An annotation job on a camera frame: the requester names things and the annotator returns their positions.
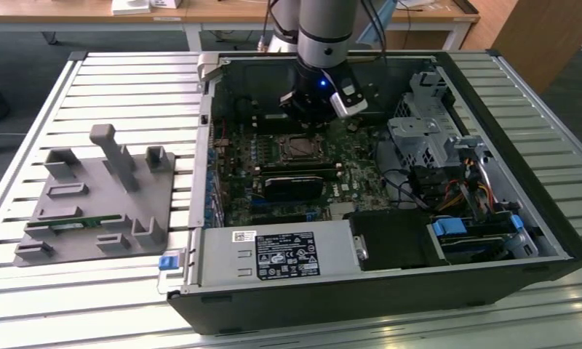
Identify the black RAM slot bank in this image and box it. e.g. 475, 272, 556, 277
258, 113, 296, 135
260, 164, 336, 177

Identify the CPU socket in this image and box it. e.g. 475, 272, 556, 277
273, 132, 330, 165

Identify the green Dell motherboard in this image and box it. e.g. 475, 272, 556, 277
210, 116, 393, 226

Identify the grey metal drive cage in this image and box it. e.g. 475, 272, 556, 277
385, 71, 467, 168

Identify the black graphics card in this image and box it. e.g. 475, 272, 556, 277
260, 174, 324, 200

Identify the pale blue teach pendant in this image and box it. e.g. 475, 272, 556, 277
357, 0, 399, 41

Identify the small silver heatsink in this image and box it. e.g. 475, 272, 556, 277
328, 202, 359, 220

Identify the grey power supply unit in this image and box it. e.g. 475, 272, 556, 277
193, 220, 363, 288

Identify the blue disk carrier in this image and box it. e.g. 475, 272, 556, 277
431, 217, 467, 241

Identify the plain white box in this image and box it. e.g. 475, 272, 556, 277
110, 0, 151, 16

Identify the grey plastic parts rack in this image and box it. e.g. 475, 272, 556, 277
11, 123, 175, 268

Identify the blue case latch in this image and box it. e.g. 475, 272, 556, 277
157, 255, 182, 272

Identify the wooden cabinet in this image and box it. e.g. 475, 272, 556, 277
484, 0, 582, 95

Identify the green RAM stick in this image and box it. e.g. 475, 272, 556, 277
47, 214, 125, 230

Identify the black open PC case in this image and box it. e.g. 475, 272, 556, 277
166, 49, 582, 336

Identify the long wooden desk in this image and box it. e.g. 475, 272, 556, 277
0, 0, 480, 52

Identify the metal disk bay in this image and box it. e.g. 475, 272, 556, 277
424, 213, 539, 265

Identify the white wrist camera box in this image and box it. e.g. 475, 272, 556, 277
326, 74, 369, 119

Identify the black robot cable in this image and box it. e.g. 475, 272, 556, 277
360, 0, 389, 63

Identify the coloured power wire bundle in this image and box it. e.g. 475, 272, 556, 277
435, 181, 495, 214

